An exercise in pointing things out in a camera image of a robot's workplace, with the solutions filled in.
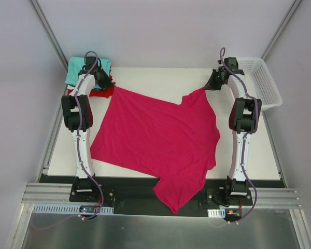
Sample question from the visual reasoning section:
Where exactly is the white plastic basket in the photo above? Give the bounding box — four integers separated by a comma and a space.
237, 58, 282, 110

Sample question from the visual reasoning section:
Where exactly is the crimson pink t shirt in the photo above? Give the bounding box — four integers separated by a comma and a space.
91, 87, 220, 214

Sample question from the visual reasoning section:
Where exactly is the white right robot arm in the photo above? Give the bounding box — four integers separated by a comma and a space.
204, 57, 262, 207

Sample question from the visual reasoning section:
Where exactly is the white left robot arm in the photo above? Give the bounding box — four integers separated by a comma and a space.
61, 55, 114, 205

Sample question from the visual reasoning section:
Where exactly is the folded teal t shirt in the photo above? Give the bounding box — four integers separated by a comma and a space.
65, 57, 111, 90

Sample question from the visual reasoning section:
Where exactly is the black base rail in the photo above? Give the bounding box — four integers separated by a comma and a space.
57, 176, 260, 217

